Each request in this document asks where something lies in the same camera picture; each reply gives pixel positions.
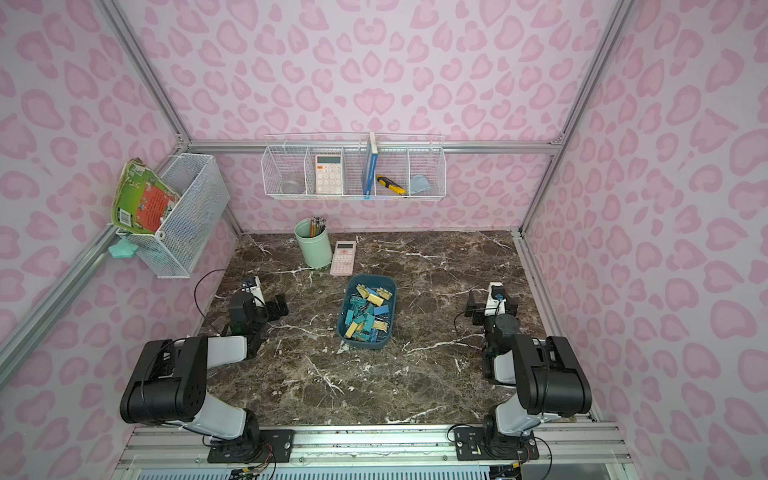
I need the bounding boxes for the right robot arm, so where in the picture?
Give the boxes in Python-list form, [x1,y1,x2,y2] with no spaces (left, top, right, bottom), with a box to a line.
[464,282,592,449]

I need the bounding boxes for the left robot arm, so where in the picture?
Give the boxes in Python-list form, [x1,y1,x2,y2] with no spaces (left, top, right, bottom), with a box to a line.
[119,288,289,456]

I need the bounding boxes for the teal plastic storage box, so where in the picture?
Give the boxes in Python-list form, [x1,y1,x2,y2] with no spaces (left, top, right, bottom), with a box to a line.
[336,274,397,350]

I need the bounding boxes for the mint green pencil cup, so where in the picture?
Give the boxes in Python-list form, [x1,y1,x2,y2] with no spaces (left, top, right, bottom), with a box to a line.
[294,217,333,269]

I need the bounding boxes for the pink calculator on table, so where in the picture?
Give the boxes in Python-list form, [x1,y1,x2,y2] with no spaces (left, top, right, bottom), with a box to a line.
[330,240,357,277]

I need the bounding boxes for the pencils in cup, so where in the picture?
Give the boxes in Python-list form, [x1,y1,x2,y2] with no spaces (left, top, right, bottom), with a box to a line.
[309,217,325,238]

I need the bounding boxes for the clear tape roll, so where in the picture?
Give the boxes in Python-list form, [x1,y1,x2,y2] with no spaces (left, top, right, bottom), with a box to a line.
[280,174,306,195]

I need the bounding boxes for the white calculator in basket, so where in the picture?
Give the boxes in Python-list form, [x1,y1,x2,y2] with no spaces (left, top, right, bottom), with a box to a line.
[315,154,344,196]

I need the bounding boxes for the white mesh side basket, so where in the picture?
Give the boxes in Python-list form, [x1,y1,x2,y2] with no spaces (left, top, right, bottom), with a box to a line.
[123,153,230,279]

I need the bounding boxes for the yellow utility knife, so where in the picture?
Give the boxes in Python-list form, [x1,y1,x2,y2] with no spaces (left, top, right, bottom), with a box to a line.
[376,175,407,196]

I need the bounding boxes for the mint star-shaped hook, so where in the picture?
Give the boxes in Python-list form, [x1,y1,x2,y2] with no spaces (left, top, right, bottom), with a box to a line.
[108,237,139,259]

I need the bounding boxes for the blue book in basket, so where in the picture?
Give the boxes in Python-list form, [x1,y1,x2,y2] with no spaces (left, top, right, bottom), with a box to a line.
[361,132,379,199]

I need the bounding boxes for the green red booklet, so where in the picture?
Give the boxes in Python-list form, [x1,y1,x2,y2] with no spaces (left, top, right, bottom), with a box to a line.
[111,158,181,235]

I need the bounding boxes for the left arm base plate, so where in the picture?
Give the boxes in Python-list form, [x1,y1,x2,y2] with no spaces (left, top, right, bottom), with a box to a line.
[207,429,296,465]

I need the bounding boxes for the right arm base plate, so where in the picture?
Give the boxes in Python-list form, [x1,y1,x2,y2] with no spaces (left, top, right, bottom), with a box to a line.
[446,424,540,462]

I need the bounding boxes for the white wire wall basket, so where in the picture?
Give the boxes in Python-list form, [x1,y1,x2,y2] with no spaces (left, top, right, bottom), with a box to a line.
[261,132,447,200]

